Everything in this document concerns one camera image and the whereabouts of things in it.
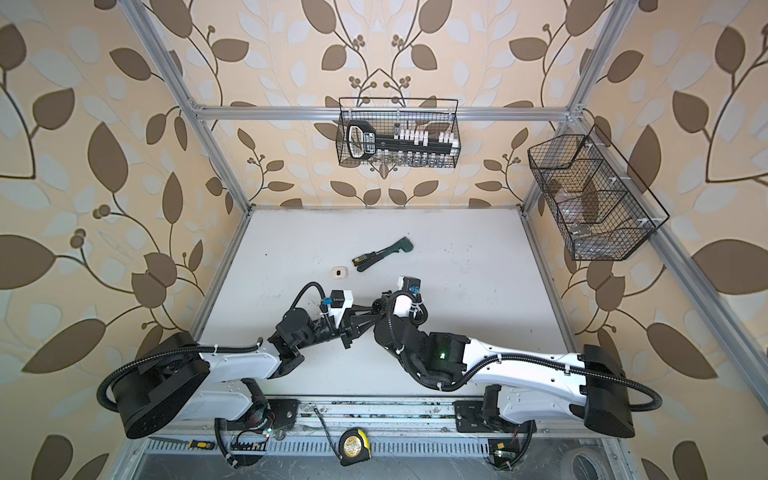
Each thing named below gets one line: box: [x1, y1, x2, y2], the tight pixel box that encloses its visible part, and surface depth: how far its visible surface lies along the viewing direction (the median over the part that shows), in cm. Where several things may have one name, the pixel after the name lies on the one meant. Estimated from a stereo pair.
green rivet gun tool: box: [351, 236, 414, 272], surface depth 107 cm
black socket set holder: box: [347, 120, 459, 159], surface depth 84 cm
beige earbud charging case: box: [330, 267, 348, 280], surface depth 101 cm
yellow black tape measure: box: [338, 427, 372, 467], surface depth 69 cm
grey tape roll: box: [561, 447, 611, 480], surface depth 68 cm
